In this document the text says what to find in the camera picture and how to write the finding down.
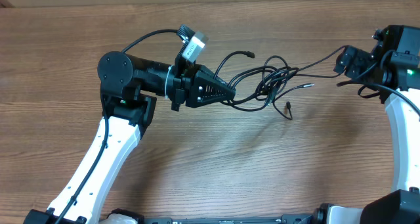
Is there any black cable silver plug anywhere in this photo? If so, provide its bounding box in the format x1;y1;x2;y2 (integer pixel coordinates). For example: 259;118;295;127
256;45;344;120

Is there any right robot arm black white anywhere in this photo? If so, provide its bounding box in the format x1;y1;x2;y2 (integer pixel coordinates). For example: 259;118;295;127
312;25;419;223

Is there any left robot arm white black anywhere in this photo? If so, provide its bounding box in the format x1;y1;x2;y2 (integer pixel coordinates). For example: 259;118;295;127
24;51;236;223

